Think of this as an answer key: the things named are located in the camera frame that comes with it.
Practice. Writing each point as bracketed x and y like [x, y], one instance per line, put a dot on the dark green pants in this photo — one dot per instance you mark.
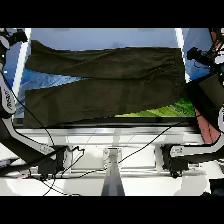
[100, 96]

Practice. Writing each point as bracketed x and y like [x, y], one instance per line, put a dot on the red garment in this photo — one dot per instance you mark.
[208, 130]

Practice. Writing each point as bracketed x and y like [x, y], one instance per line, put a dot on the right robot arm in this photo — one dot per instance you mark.
[200, 151]

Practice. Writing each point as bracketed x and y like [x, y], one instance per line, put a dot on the silver frame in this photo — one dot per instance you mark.
[112, 173]

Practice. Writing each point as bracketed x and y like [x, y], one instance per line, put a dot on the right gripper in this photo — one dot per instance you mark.
[196, 55]

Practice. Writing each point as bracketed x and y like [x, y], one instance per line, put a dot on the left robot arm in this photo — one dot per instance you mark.
[13, 136]

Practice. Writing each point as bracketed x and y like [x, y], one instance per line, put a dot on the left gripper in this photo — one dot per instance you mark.
[19, 36]

